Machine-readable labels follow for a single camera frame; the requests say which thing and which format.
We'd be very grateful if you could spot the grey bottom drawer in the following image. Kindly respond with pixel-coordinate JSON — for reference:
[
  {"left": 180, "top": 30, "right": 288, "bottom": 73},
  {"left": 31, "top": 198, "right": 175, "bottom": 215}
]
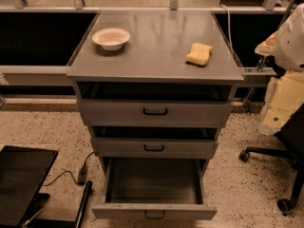
[{"left": 92, "top": 158, "right": 217, "bottom": 220}]

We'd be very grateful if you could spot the grey drawer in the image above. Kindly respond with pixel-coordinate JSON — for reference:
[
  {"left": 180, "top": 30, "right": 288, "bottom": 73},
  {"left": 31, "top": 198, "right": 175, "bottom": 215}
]
[
  {"left": 77, "top": 82, "right": 232, "bottom": 127},
  {"left": 92, "top": 158, "right": 217, "bottom": 220},
  {"left": 91, "top": 126, "right": 219, "bottom": 159}
]

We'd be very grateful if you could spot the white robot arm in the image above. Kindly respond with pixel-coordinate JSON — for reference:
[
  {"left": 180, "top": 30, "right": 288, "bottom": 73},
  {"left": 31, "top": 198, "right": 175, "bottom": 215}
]
[{"left": 255, "top": 4, "right": 304, "bottom": 135}]

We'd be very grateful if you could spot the grey drawer cabinet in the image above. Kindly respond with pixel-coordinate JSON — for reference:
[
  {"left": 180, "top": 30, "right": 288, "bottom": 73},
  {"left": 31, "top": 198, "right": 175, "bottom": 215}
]
[{"left": 67, "top": 9, "right": 243, "bottom": 166}]

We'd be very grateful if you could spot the grey top drawer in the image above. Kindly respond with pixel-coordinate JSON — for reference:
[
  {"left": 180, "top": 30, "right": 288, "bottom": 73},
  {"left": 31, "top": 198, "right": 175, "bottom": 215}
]
[{"left": 77, "top": 82, "right": 232, "bottom": 127}]

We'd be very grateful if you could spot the grey middle drawer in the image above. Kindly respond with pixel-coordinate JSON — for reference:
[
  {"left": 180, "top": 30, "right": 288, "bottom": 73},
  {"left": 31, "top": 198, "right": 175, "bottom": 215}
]
[{"left": 91, "top": 126, "right": 219, "bottom": 159}]

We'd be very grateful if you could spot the yellow sponge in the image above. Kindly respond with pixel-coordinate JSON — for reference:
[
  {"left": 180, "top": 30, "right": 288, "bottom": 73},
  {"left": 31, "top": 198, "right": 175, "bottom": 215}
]
[{"left": 185, "top": 43, "right": 213, "bottom": 67}]

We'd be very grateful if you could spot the white bowl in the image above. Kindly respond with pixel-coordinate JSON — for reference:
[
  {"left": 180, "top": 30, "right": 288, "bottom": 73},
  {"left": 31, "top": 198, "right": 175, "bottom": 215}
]
[{"left": 92, "top": 28, "right": 131, "bottom": 51}]

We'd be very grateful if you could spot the black tube on floor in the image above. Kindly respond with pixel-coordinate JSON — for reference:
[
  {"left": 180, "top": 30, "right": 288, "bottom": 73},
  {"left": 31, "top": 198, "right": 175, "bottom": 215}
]
[{"left": 74, "top": 180, "right": 92, "bottom": 228}]

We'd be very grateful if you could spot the black office chair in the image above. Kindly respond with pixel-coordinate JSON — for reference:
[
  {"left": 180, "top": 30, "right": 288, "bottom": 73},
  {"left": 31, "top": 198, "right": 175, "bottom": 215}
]
[{"left": 238, "top": 104, "right": 304, "bottom": 214}]

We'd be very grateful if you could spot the black monitor screen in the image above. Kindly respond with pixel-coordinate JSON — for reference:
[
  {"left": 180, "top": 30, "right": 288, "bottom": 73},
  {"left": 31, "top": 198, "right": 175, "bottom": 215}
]
[{"left": 0, "top": 145, "right": 58, "bottom": 228}]

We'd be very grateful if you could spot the black power adapter with cable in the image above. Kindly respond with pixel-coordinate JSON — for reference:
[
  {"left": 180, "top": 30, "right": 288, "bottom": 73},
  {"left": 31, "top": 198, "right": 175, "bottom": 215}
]
[{"left": 46, "top": 152, "right": 93, "bottom": 186}]

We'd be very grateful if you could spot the white cable on rail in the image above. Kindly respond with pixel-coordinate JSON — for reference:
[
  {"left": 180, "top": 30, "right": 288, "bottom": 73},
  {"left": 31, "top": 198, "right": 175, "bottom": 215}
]
[{"left": 219, "top": 4, "right": 236, "bottom": 57}]

